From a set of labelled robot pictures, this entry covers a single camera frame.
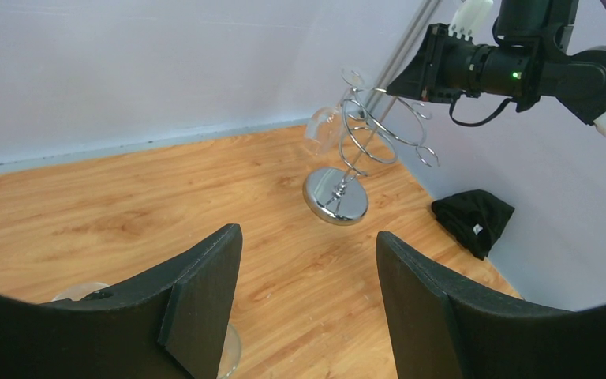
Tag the aluminium frame rail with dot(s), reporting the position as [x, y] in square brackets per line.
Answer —
[401, 55]

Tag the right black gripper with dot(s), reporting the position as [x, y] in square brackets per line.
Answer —
[462, 65]

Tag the chrome wine glass rack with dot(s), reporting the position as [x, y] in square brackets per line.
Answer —
[336, 195]

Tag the clear wine glass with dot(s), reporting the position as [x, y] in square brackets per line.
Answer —
[232, 347]
[322, 129]

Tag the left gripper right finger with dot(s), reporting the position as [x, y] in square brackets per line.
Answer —
[445, 325]

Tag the clear wine glass back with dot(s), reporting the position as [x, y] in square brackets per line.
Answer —
[322, 129]

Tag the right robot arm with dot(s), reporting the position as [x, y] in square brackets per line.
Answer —
[527, 61]

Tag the black cloth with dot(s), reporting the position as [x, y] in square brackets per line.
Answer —
[475, 218]

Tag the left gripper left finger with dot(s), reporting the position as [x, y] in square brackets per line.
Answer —
[169, 321]

